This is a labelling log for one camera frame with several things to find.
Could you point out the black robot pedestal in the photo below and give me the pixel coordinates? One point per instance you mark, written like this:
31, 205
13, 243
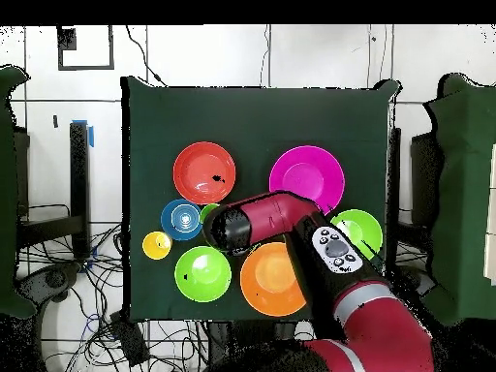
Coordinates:
252, 356

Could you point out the black chair base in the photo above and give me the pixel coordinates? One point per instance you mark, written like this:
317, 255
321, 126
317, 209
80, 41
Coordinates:
50, 279

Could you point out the large orange plastic bowl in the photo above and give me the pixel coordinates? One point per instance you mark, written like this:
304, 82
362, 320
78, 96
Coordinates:
267, 283

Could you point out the dark green table cloth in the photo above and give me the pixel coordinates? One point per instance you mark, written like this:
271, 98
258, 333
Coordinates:
252, 124

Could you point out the black metal stand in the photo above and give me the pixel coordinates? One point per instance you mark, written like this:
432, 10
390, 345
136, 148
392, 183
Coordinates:
79, 186
394, 193

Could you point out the yellow plastic cup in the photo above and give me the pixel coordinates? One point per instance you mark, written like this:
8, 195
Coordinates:
155, 248

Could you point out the red plastic bowl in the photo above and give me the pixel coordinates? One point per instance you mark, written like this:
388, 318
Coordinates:
201, 170

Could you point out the large green plastic bowl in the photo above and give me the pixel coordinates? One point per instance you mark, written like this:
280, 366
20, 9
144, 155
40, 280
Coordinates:
205, 279
368, 228

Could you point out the green cloth side table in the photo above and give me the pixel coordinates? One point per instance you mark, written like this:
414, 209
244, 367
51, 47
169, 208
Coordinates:
7, 193
465, 193

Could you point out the black square floor frame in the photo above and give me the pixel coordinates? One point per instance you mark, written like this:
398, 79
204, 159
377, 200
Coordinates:
66, 38

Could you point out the blue plastic bowl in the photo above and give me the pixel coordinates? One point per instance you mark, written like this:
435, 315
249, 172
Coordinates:
169, 221

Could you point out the pink plastic bowl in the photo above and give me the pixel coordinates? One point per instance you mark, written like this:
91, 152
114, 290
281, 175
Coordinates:
310, 174

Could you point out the green plastic cup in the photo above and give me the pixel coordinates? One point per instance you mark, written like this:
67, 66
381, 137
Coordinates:
207, 211

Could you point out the white box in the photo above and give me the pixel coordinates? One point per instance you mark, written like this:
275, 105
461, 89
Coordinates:
491, 213

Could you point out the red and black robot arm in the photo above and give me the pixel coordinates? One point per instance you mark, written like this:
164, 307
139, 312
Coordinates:
387, 329

